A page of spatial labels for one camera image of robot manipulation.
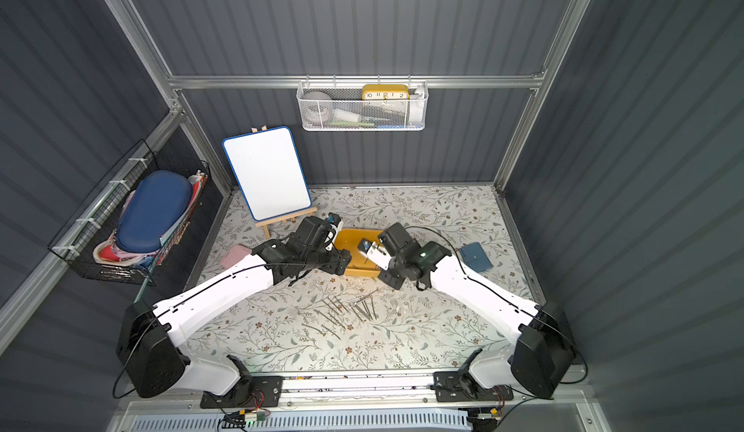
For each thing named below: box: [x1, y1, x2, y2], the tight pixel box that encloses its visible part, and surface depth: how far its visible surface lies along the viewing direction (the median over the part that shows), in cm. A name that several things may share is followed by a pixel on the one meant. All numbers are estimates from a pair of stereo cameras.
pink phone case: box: [220, 244, 252, 270], surface depth 100 cm
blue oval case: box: [115, 169, 193, 254], surface depth 68 cm
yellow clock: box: [362, 84, 410, 100], surface depth 89 cm
